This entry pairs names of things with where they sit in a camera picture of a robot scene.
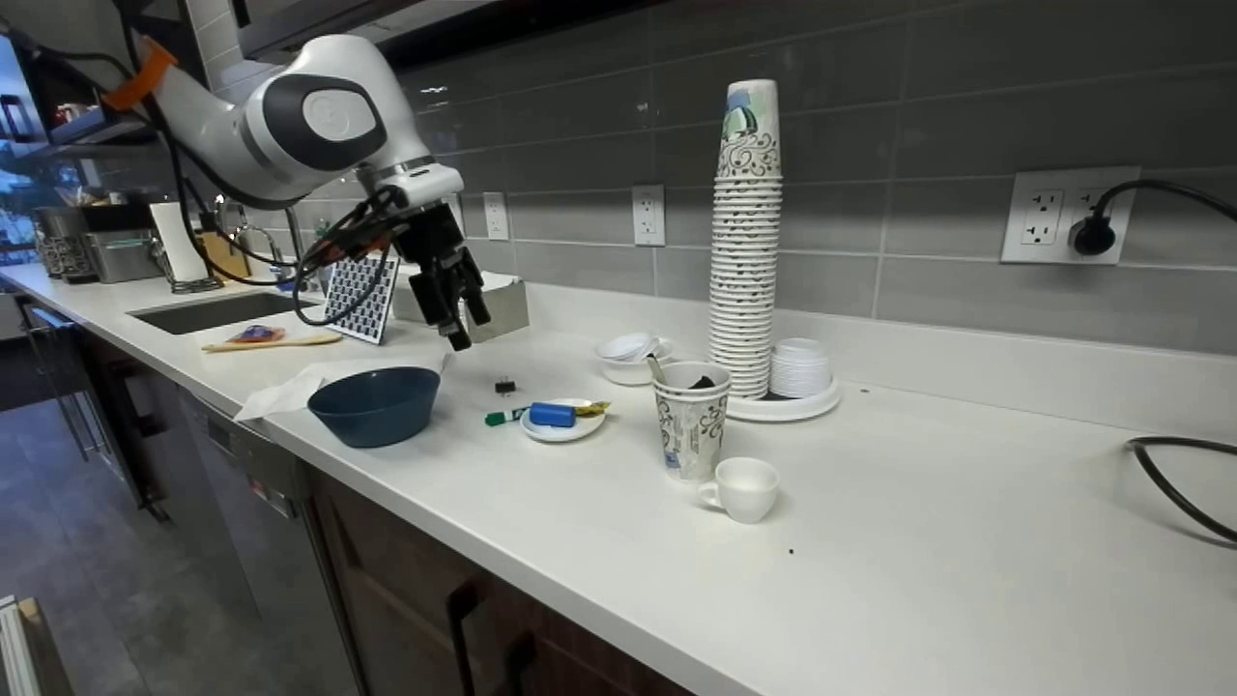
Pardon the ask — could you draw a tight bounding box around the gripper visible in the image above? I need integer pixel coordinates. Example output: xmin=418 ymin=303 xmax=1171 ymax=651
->
xmin=393 ymin=201 xmax=492 ymax=352

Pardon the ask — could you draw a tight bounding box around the dark blue bowl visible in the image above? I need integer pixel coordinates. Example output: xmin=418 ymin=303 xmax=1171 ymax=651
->
xmin=307 ymin=366 xmax=442 ymax=449

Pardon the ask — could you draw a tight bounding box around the white bowl of creamers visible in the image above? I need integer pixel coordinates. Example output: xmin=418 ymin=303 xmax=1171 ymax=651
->
xmin=594 ymin=333 xmax=675 ymax=387

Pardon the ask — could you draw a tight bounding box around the checkered calibration board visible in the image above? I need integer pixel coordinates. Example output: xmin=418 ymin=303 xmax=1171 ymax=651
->
xmin=323 ymin=253 xmax=400 ymax=345

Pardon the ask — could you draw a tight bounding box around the small white plate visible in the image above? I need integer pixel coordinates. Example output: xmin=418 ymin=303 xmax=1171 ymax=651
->
xmin=520 ymin=397 xmax=607 ymax=444

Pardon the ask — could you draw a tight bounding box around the wooden spatula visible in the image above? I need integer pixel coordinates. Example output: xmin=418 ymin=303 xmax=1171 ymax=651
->
xmin=201 ymin=333 xmax=343 ymax=353

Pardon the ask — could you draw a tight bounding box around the white paper napkin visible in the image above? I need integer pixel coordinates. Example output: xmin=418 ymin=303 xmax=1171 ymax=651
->
xmin=235 ymin=352 xmax=451 ymax=422

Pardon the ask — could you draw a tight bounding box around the tap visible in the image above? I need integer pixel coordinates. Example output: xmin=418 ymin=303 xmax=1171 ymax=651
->
xmin=215 ymin=198 xmax=293 ymax=283

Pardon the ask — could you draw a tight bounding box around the wooden cutting board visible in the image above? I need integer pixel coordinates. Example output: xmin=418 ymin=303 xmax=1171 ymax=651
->
xmin=198 ymin=230 xmax=252 ymax=283

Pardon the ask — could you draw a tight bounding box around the sink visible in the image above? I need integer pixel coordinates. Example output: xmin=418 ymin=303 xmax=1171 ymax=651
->
xmin=128 ymin=291 xmax=320 ymax=336

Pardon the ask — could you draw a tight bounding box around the patterned paper cup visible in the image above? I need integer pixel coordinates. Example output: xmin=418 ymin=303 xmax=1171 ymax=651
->
xmin=652 ymin=362 xmax=733 ymax=482

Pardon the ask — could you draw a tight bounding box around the stack of paper cups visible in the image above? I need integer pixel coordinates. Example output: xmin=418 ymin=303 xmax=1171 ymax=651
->
xmin=708 ymin=79 xmax=785 ymax=400

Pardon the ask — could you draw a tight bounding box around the dishwasher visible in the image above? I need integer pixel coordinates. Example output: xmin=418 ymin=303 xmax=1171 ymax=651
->
xmin=174 ymin=387 xmax=360 ymax=696

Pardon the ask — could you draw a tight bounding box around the white espresso cup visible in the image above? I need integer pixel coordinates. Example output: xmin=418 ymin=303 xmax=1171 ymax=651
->
xmin=697 ymin=457 xmax=780 ymax=525

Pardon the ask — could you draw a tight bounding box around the white round tray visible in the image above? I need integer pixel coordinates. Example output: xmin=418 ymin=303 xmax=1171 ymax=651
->
xmin=725 ymin=377 xmax=842 ymax=423

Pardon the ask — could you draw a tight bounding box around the stack of white lids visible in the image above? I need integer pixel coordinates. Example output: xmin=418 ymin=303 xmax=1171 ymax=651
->
xmin=770 ymin=337 xmax=833 ymax=399

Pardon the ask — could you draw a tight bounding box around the metal canister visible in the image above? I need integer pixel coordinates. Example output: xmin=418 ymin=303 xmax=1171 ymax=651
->
xmin=34 ymin=206 xmax=98 ymax=283

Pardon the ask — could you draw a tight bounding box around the black cabinet door handle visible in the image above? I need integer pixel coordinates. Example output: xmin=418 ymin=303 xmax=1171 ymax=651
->
xmin=446 ymin=578 xmax=482 ymax=696

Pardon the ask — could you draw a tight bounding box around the white double wall socket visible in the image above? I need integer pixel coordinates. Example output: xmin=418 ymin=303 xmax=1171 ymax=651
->
xmin=1000 ymin=166 xmax=1142 ymax=266

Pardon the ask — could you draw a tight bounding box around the black cable with plug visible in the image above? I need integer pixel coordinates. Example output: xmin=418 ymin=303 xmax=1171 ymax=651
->
xmin=1068 ymin=179 xmax=1237 ymax=257

